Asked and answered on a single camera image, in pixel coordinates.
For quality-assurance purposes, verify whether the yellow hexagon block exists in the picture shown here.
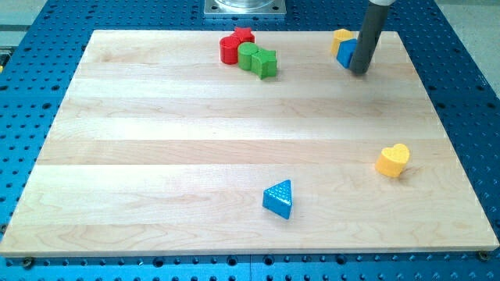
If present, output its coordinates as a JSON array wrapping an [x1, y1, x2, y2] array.
[[330, 29, 354, 56]]

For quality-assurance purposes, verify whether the yellow heart block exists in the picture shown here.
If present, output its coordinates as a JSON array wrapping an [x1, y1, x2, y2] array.
[[375, 144, 410, 177]]

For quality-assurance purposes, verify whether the blue triangle block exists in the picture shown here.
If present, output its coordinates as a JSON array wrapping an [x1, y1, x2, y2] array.
[[262, 180, 293, 219]]

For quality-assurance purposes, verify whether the green star block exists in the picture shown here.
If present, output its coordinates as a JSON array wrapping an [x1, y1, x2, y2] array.
[[251, 48, 277, 80]]

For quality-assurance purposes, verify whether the light wooden board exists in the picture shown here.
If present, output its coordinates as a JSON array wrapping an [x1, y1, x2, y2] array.
[[1, 30, 498, 258]]

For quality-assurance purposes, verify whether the green cylinder block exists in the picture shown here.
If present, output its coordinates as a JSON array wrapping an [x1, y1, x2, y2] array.
[[237, 42, 259, 71]]

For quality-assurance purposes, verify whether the red cylinder block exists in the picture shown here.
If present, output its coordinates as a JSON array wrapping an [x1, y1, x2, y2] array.
[[219, 36, 241, 65]]

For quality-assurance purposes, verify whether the red star block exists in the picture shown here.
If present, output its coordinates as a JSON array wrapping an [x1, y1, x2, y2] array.
[[231, 27, 255, 43]]

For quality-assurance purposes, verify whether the blue cube block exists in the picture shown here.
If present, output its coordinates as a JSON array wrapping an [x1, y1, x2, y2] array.
[[337, 38, 357, 69]]

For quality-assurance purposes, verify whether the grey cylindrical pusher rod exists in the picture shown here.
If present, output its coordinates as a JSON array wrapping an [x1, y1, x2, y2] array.
[[349, 0, 395, 76]]

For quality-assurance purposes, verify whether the blue perforated metal table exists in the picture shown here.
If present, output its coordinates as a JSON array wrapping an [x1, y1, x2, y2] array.
[[1, 0, 499, 280]]

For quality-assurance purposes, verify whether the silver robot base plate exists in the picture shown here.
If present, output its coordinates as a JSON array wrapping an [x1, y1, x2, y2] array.
[[204, 0, 286, 16]]

